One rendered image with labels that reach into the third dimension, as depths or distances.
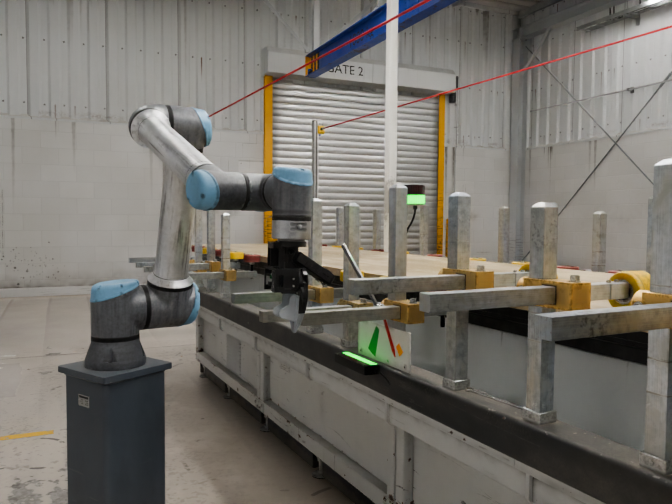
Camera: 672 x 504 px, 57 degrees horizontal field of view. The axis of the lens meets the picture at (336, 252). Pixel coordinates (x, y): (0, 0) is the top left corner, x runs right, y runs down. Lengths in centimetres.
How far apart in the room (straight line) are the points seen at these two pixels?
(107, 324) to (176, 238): 34
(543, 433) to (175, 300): 130
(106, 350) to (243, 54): 828
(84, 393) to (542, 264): 147
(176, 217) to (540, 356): 124
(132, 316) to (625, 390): 143
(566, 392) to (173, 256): 125
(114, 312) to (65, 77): 766
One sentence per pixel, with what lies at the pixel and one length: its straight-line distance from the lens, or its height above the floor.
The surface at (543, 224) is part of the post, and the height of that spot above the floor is 107.
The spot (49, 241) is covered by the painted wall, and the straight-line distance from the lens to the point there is 934.
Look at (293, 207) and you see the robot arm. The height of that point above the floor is 110.
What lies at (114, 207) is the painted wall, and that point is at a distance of 936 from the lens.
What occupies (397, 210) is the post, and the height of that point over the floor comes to 110.
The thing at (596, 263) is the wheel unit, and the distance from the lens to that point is 253.
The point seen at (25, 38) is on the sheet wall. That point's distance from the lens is 967.
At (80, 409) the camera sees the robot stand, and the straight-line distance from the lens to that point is 216.
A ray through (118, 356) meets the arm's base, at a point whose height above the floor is 64.
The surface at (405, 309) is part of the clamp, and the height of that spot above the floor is 86.
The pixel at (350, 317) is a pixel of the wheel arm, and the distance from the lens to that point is 149.
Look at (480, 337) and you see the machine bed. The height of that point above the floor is 77.
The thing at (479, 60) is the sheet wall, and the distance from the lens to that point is 1210.
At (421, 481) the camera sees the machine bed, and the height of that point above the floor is 26.
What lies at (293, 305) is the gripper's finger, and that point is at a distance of 141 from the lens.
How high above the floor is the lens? 108
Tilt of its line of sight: 3 degrees down
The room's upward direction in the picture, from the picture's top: straight up
